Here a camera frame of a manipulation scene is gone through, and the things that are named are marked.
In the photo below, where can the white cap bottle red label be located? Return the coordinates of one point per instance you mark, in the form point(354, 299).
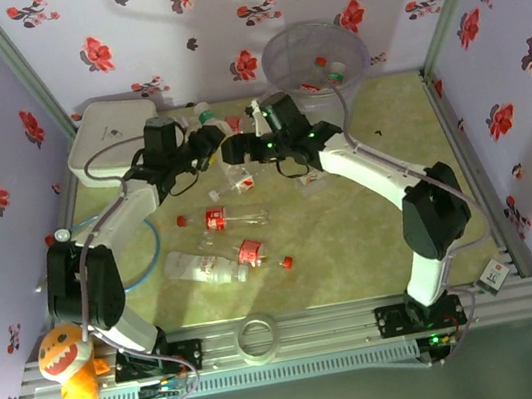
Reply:
point(243, 183)

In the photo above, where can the clear bottle green label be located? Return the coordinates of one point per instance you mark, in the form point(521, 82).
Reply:
point(207, 116)
point(335, 77)

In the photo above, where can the clear bottle red cap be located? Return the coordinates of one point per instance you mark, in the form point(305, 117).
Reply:
point(215, 219)
point(320, 62)
point(251, 252)

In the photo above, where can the large bottle white label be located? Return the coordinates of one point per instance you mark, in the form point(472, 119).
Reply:
point(196, 268)

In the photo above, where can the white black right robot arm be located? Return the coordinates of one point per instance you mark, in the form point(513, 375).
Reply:
point(367, 168)

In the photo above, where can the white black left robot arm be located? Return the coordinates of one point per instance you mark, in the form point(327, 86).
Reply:
point(122, 217)

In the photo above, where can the grey mesh waste bin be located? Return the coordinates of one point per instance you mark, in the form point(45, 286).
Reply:
point(283, 55)

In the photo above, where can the crushed clear plastic bottle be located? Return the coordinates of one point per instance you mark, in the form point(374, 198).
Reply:
point(313, 183)

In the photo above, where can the white plastic box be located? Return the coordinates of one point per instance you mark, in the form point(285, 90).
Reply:
point(104, 134)

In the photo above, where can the white round cap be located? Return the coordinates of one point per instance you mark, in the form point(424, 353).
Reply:
point(63, 235)

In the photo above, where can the grey tape roll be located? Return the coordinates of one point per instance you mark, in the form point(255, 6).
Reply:
point(261, 358)

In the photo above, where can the orange shark plush toy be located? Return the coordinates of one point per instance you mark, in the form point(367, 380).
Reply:
point(63, 358)

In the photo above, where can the left electronics board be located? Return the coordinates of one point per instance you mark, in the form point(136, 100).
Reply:
point(162, 391)

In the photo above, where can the electronics board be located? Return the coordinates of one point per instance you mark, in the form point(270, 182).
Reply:
point(162, 391)
point(438, 345)

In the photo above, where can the white card tag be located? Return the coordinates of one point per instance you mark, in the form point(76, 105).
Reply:
point(493, 279)

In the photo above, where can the right electronics board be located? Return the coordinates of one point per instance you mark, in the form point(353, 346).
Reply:
point(438, 345)

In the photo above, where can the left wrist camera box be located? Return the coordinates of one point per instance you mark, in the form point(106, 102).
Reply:
point(161, 132)

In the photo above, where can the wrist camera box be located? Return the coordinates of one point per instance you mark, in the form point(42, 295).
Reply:
point(161, 132)
point(285, 110)

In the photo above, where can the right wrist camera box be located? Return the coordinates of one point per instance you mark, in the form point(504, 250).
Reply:
point(285, 110)

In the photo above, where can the aluminium frame rail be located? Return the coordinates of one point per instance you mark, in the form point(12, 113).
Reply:
point(478, 166)
point(316, 323)

